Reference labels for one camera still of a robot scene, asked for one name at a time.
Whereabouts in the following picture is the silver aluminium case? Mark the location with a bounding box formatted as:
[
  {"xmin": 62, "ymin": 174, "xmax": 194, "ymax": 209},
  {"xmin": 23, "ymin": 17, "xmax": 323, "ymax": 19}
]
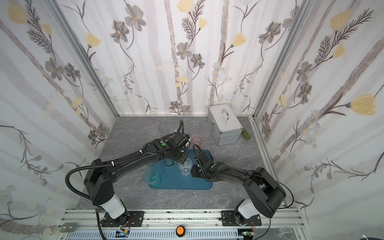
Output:
[{"xmin": 208, "ymin": 104, "xmax": 243, "ymax": 146}]

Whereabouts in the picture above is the green small object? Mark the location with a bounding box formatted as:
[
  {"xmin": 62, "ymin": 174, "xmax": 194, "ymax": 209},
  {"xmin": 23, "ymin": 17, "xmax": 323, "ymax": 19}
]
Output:
[{"xmin": 242, "ymin": 129, "xmax": 252, "ymax": 140}]

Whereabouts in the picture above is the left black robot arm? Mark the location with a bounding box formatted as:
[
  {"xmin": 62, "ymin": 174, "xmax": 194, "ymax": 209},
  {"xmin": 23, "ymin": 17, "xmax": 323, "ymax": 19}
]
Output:
[{"xmin": 65, "ymin": 120, "xmax": 190, "ymax": 227}]

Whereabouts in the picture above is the clear faceted glass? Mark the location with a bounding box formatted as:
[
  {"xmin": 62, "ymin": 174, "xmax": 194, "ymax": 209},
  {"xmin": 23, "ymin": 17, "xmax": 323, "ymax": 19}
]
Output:
[{"xmin": 178, "ymin": 158, "xmax": 193, "ymax": 176}]

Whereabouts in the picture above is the aluminium mounting rail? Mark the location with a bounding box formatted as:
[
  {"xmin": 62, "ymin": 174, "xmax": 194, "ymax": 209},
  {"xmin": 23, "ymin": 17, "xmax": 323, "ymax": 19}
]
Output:
[{"xmin": 53, "ymin": 209, "xmax": 310, "ymax": 240}]

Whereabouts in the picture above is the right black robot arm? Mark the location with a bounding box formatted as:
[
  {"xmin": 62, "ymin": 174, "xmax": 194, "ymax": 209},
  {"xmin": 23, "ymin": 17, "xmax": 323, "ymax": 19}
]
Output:
[{"xmin": 192, "ymin": 144, "xmax": 287, "ymax": 226}]

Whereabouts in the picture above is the pink plastic cup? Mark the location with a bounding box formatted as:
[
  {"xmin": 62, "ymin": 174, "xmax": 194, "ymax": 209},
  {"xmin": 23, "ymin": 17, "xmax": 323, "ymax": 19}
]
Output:
[{"xmin": 191, "ymin": 136, "xmax": 203, "ymax": 146}]

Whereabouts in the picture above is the teal plastic tray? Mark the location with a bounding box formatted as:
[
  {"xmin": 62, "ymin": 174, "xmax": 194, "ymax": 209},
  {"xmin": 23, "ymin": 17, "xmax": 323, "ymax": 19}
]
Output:
[{"xmin": 148, "ymin": 150, "xmax": 213, "ymax": 190}]

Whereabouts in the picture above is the orange emergency button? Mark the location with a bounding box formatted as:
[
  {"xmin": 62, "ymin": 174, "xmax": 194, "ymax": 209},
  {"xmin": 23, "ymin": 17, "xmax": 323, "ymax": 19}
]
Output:
[{"xmin": 176, "ymin": 226, "xmax": 186, "ymax": 238}]

